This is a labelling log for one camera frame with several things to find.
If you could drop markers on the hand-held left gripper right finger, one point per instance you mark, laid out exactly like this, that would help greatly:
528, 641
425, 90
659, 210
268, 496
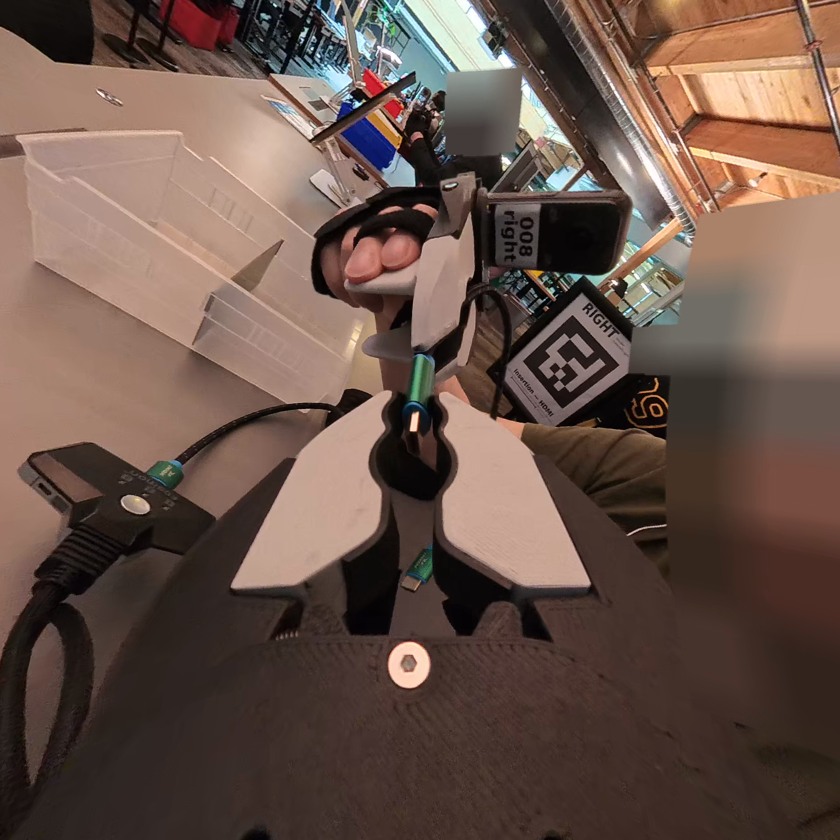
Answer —
512, 518

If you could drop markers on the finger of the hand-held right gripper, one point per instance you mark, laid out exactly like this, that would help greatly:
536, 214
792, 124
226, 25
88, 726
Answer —
468, 344
443, 295

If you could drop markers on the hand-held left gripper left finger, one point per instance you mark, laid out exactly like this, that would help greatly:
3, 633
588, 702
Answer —
321, 499

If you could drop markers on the green hdmi plug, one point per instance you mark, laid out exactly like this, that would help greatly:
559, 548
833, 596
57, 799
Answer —
418, 568

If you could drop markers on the black hdmi switch box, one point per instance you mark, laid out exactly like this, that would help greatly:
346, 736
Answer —
157, 518

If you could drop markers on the clear plastic storage bin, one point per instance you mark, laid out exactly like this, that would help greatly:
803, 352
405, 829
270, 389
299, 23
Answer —
98, 216

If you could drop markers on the person's right hand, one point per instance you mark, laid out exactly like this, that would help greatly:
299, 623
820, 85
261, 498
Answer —
384, 253

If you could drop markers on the printed marker sign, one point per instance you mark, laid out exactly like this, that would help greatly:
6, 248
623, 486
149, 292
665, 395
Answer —
571, 367

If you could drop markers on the white monitor stand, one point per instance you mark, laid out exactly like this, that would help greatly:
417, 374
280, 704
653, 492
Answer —
334, 174

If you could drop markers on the blue storage bin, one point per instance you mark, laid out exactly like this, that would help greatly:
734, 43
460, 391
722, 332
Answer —
367, 138

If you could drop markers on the dark divider panel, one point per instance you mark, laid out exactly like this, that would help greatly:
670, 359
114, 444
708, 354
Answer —
259, 269

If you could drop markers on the computer monitor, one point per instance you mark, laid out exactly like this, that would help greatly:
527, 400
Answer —
364, 105

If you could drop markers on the metal table grommet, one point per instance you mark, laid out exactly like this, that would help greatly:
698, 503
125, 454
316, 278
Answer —
108, 96

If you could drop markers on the black chair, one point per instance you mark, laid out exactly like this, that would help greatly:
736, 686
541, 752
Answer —
46, 29

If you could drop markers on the silver ventilation duct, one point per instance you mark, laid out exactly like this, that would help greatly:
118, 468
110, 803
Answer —
623, 118

